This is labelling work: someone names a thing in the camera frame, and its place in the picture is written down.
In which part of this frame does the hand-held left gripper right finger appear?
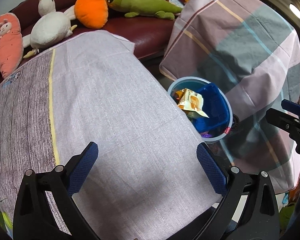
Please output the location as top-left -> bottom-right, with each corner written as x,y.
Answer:
190,142 -> 280,240

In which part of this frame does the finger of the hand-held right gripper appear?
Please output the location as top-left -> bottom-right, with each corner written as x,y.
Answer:
281,99 -> 300,117
266,108 -> 300,137

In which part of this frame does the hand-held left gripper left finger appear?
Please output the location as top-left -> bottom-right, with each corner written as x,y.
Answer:
13,142 -> 100,240

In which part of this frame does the blue plastic tray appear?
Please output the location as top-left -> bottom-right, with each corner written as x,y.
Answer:
190,83 -> 228,137

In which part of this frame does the yellow snack packet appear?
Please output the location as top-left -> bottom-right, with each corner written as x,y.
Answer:
177,88 -> 210,118

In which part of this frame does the teal trash bin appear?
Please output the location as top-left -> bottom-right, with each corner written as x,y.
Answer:
167,77 -> 233,144

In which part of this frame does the plaid blanket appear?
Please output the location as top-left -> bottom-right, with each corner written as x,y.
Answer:
159,0 -> 300,195

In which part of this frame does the bright ceiling light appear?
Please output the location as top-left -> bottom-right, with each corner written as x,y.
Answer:
289,3 -> 300,20

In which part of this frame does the white duck plush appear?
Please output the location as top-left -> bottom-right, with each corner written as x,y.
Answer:
22,0 -> 78,58

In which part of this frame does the dark red leather sofa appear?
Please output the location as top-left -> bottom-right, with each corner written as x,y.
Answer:
0,0 -> 203,61

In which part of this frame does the colourful toy clutter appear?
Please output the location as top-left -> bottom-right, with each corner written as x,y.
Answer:
169,0 -> 189,8

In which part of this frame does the orange carrot rabbit plush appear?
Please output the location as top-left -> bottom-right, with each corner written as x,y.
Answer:
74,0 -> 109,29

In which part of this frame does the green lizard plush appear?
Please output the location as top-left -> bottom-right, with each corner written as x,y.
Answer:
105,0 -> 183,20

